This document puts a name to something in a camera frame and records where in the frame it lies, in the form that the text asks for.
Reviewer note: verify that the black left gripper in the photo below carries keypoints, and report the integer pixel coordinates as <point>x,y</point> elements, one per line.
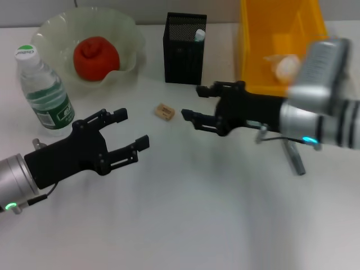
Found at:
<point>67,157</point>

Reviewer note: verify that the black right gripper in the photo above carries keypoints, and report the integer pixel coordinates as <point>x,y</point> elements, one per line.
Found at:
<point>253,111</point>

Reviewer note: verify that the tan eraser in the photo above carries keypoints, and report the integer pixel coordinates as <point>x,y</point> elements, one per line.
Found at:
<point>165,112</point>

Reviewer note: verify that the green pen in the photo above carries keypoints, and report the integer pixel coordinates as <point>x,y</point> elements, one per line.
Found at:
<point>199,35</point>

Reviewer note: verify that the clear green-label water bottle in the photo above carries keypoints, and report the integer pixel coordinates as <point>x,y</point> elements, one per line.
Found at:
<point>47,98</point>

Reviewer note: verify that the white paper ball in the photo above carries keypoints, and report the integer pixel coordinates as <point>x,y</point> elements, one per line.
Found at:
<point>284,67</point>

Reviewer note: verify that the grey marker pen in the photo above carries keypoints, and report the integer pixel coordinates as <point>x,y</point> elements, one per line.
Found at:
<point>296,160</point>

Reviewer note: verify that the black mesh pen holder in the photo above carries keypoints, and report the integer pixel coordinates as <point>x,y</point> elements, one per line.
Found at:
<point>182,64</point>

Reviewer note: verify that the pale green glass fruit plate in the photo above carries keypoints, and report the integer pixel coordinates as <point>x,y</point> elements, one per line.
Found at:
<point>56,28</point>

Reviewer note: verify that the yellow plastic bin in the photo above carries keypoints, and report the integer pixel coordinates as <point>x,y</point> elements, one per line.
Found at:
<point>258,56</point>

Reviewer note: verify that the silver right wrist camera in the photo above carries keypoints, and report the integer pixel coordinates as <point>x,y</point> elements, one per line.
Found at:
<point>320,73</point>

